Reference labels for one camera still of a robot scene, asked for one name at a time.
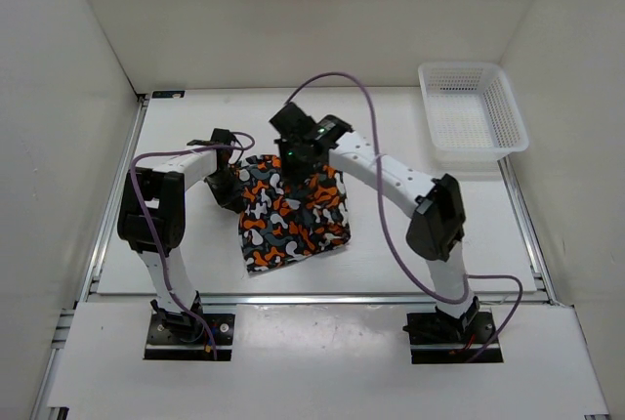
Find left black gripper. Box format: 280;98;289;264
203;167;246;212

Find orange camouflage patterned shorts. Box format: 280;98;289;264
231;154;352;275

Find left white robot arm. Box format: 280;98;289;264
117;128;246;342

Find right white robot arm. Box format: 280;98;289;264
270;103;479;342

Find small blue label sticker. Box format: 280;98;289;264
151;90;186;99

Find white plastic mesh basket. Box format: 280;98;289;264
418;62;529;172

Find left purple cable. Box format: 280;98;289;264
129;131;258;360

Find purple cable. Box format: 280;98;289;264
283;71;524;362
129;131;258;360

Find aluminium front rail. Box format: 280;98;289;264
86;290;550;306

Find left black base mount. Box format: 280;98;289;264
144;299;235;362

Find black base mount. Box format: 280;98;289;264
144;299;235;362
403;311;504;365

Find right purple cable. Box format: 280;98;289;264
283;71;524;362

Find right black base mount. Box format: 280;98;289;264
403;311;504;365

